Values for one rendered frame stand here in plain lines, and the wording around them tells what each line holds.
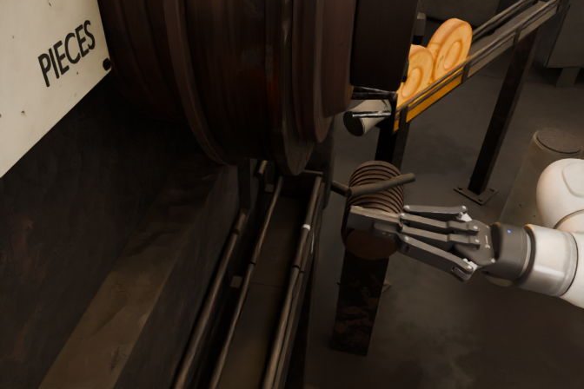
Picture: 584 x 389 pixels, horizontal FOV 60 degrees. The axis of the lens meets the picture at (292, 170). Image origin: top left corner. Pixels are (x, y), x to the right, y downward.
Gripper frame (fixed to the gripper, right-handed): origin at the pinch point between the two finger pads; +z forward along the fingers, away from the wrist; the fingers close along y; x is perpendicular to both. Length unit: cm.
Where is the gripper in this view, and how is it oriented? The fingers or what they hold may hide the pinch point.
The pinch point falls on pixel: (372, 221)
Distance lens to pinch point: 72.2
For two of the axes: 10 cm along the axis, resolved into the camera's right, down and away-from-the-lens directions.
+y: 2.0, -6.1, 7.6
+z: -9.7, -2.2, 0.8
